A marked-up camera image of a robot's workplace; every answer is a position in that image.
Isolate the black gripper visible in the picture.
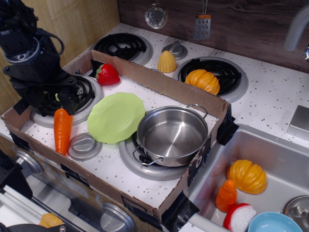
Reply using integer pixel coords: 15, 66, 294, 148
2, 37, 83, 115

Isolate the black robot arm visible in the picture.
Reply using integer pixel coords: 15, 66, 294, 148
0, 0, 81, 115

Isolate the light green plastic plate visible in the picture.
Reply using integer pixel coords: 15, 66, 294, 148
87, 92, 145, 144

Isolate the orange toy carrot piece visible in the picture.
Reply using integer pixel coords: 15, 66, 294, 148
215, 179, 238, 213

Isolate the front left black burner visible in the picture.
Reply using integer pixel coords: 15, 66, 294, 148
30, 75, 103, 128

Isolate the black burner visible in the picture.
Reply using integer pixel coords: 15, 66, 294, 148
172, 57, 249, 103
90, 33, 153, 66
30, 75, 103, 128

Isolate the red toy strawberry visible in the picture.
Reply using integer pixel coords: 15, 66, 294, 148
95, 63, 121, 86

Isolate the silver stove knob front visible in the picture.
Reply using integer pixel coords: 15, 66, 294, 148
68, 132, 102, 161

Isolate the silver stove knob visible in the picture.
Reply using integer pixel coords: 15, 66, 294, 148
68, 132, 102, 161
161, 41, 188, 60

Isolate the silver oven knob left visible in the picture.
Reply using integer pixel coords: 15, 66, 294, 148
16, 150, 43, 178

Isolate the silver oven knob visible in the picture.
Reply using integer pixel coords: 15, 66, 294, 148
100, 203, 135, 232
16, 150, 43, 178

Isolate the black device at left edge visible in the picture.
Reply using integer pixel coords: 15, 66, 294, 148
0, 150, 33, 199

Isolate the back left black burner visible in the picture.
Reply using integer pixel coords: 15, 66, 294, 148
90, 33, 153, 66

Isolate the front right grey burner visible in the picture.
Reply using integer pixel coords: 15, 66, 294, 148
119, 137, 187, 181

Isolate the yellow toy corn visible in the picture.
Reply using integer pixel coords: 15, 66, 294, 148
157, 51, 177, 73

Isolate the yellow sponge piece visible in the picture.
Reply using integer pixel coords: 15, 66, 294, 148
39, 213, 63, 228

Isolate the stainless steel pot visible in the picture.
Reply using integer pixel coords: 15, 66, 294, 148
132, 104, 209, 167

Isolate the silver slotted ladle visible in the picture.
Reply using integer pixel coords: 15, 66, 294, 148
144, 0, 169, 29

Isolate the silver stove knob back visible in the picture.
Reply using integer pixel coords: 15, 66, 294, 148
161, 41, 188, 60

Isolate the silver oven knob right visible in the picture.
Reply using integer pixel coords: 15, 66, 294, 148
100, 203, 135, 232

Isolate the orange toy pumpkin on stove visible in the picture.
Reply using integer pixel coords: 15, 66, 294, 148
185, 69, 220, 95

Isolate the silver toy spatula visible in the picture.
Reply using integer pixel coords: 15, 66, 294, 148
193, 0, 211, 41

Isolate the brown cardboard fence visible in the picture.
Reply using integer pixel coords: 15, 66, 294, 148
2, 50, 233, 227

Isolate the back right black burner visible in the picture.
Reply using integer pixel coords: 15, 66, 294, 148
172, 57, 249, 103

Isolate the orange toy pumpkin in sink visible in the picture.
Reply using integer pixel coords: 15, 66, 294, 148
226, 159, 268, 195

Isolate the red white toy mushroom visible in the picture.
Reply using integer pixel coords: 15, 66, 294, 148
223, 203, 256, 232

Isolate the steel sink basin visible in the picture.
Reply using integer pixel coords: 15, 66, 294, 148
187, 125, 309, 232

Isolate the grey metal block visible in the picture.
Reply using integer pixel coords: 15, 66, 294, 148
287, 105, 309, 141

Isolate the light blue bowl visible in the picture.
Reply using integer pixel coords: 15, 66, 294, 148
248, 212, 302, 232

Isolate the grey faucet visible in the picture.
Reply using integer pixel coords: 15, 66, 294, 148
283, 4, 309, 51

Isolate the silver sink drain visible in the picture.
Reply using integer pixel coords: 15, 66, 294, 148
283, 196, 309, 232

